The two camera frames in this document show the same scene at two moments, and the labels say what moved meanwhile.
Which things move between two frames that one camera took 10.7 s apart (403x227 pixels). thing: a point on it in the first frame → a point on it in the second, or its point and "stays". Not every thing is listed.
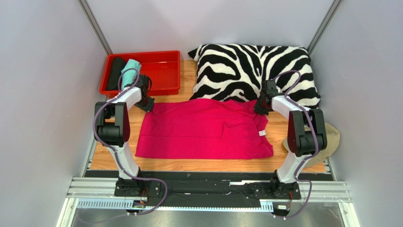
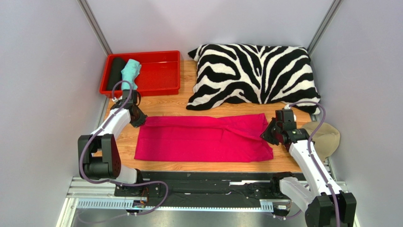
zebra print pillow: [236, 72] stays
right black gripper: [260, 107] → [270, 131]
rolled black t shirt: [118, 65] stays
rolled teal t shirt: [130, 72] stays
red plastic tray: [163, 68] stays
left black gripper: [149, 107] → [141, 120]
